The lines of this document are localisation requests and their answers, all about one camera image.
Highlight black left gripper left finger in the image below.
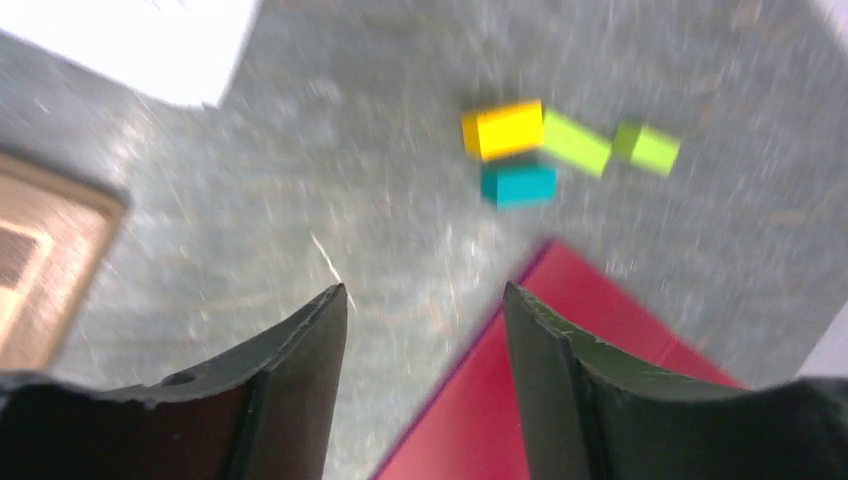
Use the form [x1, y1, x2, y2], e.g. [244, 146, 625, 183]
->
[1, 284, 347, 479]

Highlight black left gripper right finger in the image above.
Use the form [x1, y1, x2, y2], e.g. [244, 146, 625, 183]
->
[503, 283, 847, 479]

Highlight red clip file folder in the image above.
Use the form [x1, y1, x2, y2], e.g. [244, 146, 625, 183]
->
[373, 240, 737, 480]

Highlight printed white paper sheets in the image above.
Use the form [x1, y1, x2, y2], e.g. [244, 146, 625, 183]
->
[1, 0, 262, 109]

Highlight teal block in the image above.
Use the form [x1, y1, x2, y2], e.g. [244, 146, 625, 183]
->
[480, 164, 557, 209]

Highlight long lime green block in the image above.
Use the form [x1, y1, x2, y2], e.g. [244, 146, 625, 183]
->
[542, 109, 612, 178]

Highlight short lime green block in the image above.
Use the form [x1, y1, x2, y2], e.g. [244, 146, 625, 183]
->
[612, 121, 681, 177]

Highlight wooden chessboard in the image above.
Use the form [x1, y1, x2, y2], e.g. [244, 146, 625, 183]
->
[1, 153, 126, 370]

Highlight yellow block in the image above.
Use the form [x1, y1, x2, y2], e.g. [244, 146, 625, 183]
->
[461, 99, 544, 163]

